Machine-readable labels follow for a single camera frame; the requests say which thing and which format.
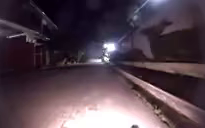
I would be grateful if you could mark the grey asphalt road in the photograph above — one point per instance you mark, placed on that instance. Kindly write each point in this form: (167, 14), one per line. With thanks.
(80, 93)

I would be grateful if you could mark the raised pale kerb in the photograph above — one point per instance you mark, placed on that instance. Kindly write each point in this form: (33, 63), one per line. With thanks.
(163, 96)

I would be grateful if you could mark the robot's own part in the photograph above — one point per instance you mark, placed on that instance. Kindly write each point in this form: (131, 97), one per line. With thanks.
(134, 126)

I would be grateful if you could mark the building with awning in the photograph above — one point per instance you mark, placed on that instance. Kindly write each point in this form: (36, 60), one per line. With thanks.
(20, 43)

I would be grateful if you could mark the stained wall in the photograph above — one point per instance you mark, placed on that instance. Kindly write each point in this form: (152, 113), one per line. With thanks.
(170, 43)

